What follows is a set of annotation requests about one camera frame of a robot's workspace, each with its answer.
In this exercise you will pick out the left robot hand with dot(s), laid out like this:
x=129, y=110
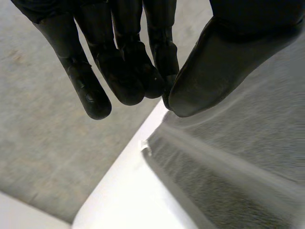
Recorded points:
x=209, y=78

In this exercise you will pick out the grey towel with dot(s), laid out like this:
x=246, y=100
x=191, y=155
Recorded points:
x=233, y=155

